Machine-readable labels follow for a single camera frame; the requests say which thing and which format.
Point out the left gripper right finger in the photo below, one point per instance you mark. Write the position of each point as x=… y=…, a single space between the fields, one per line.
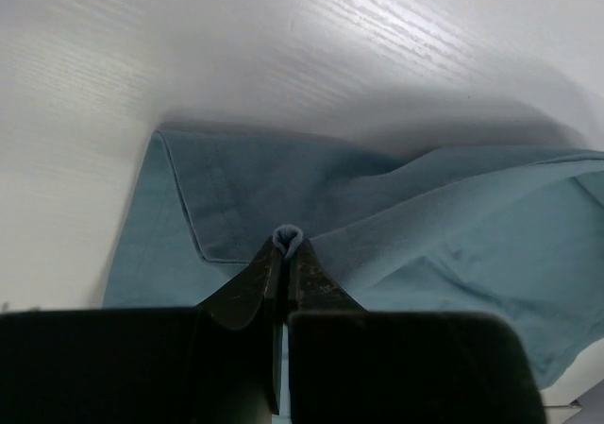
x=350 y=365

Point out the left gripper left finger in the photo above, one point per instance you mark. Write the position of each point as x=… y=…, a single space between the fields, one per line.
x=216 y=362

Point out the grey-blue t-shirt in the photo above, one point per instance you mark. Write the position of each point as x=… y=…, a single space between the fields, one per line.
x=515 y=231

